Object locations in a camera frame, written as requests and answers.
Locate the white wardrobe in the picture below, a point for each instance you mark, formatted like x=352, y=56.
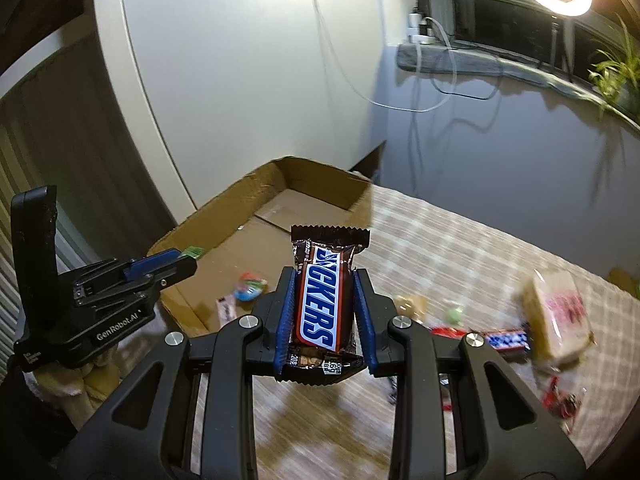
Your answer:
x=250, y=85

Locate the red green round candy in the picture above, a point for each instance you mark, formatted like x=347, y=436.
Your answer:
x=250, y=285

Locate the small green candy packet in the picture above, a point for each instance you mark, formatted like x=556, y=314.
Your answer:
x=192, y=251

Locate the cardboard box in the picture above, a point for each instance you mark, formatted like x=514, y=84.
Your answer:
x=280, y=220

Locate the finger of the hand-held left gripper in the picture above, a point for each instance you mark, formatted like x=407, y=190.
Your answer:
x=150, y=262
x=175, y=270

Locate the brown chocolate bar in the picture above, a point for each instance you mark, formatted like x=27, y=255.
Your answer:
x=320, y=300

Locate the small white packet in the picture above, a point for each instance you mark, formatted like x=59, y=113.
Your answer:
x=225, y=307

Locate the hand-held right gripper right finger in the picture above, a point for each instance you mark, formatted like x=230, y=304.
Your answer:
x=367, y=325

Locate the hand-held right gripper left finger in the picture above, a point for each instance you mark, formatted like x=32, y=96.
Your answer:
x=282, y=320

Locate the clear packet of red fruit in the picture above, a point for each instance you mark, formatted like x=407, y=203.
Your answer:
x=560, y=400

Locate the potted green plant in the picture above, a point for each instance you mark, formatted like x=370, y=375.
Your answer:
x=615, y=67

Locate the dark window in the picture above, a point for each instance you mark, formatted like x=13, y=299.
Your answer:
x=500, y=15

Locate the round pastry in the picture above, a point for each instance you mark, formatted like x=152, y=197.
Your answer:
x=412, y=305

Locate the plaid blanket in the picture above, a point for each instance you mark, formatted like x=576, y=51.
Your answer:
x=450, y=260

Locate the red snack packet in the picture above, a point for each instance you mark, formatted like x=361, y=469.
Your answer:
x=447, y=332

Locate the sliced bread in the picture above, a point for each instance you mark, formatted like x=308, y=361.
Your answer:
x=555, y=320

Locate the blue wrapped candy bar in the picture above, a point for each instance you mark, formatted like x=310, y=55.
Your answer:
x=505, y=341

